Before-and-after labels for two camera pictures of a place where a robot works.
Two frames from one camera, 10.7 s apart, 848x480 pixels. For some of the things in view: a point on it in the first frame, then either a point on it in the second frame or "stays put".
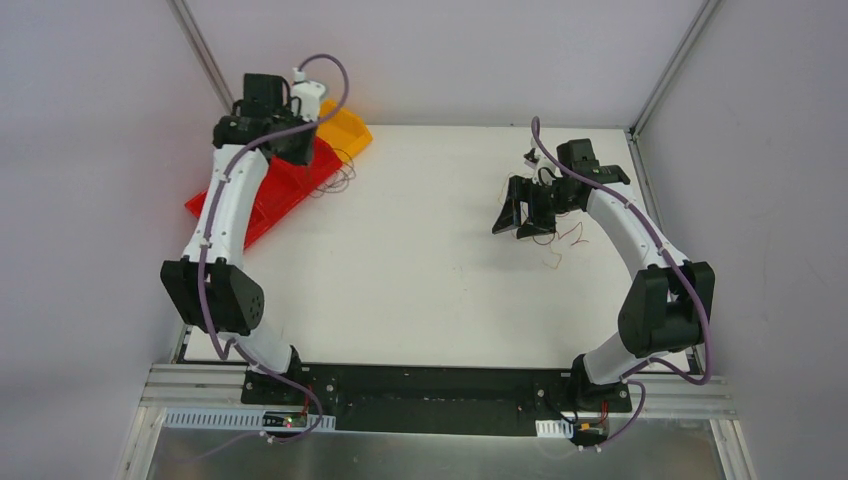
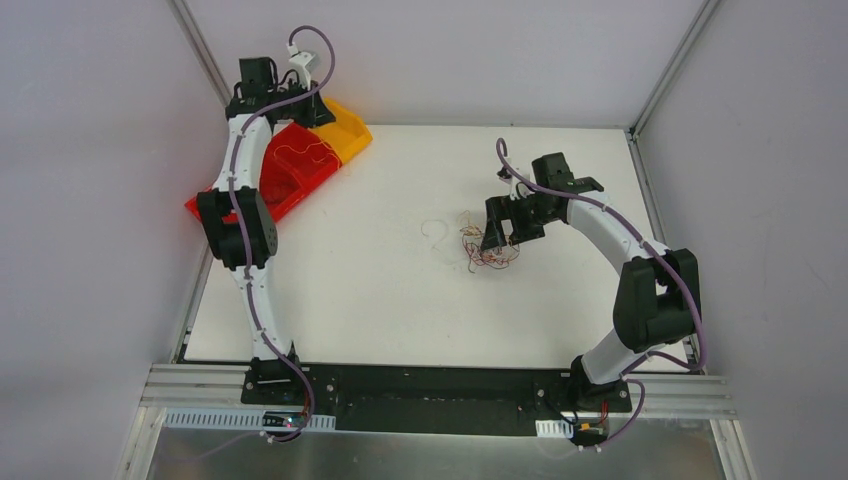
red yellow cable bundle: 567,233 to 472,239
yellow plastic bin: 345,131 stays put
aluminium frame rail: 192,388 stays put
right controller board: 588,433 stays put
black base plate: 442,398 stays put
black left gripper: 299,148 to 313,107
